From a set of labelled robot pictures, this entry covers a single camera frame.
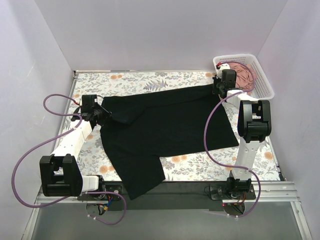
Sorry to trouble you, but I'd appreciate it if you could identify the black t shirt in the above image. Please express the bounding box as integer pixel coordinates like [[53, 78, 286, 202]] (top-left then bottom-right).
[[100, 85, 238, 200]]

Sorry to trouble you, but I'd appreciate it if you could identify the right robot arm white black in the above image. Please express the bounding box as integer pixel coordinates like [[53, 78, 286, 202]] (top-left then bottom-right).
[[213, 69, 272, 198]]

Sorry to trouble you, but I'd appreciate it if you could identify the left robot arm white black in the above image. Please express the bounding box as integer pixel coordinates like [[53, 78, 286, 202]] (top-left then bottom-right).
[[39, 94, 112, 199]]

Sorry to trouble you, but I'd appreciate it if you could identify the pink t shirt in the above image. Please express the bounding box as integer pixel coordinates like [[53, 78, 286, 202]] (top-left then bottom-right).
[[229, 62, 257, 91]]

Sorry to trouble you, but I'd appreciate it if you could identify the white plastic basket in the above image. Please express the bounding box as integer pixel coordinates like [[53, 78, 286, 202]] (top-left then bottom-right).
[[212, 53, 275, 100]]

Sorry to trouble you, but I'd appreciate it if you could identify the floral tablecloth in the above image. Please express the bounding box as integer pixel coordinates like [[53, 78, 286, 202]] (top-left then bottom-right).
[[71, 71, 280, 181]]

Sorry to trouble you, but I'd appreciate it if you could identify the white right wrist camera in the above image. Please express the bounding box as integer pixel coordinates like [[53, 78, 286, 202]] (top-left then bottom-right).
[[216, 62, 230, 71]]

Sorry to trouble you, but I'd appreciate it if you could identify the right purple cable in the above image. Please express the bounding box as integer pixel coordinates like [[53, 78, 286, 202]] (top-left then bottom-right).
[[203, 59, 262, 219]]

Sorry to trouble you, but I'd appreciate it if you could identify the purple cable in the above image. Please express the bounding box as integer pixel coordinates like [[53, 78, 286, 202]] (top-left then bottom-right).
[[203, 59, 262, 219], [11, 93, 128, 225]]

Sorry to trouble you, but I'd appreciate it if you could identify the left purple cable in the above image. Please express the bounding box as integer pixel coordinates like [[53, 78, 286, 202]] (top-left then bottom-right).
[[11, 93, 128, 225]]

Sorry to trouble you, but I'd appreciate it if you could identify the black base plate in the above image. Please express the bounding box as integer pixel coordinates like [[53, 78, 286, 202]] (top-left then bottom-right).
[[77, 181, 256, 212]]

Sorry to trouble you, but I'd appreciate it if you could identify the aluminium frame rail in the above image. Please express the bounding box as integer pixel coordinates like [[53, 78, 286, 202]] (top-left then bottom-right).
[[23, 181, 312, 240]]

